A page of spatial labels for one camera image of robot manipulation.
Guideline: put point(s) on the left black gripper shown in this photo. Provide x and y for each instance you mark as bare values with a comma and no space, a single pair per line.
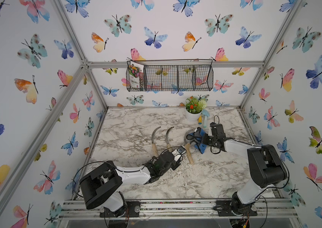
175,166

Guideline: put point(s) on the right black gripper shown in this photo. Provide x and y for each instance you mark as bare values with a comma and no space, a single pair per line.
204,138

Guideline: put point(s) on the blue grey rag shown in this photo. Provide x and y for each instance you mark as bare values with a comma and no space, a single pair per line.
198,137

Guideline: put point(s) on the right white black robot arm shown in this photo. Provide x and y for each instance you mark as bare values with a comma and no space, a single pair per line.
265,166

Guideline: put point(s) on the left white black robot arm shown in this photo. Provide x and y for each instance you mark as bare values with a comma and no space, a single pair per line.
100,187

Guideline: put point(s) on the white pot with plant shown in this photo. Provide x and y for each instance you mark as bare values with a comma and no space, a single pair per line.
194,107

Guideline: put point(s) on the seed packet in basket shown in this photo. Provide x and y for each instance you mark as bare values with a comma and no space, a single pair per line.
136,72

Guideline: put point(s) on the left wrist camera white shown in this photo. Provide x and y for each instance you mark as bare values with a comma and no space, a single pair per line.
178,153

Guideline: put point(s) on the black wire wall basket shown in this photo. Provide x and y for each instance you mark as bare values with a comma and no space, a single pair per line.
174,75

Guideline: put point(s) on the aluminium front rail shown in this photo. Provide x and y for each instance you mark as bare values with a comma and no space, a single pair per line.
182,209

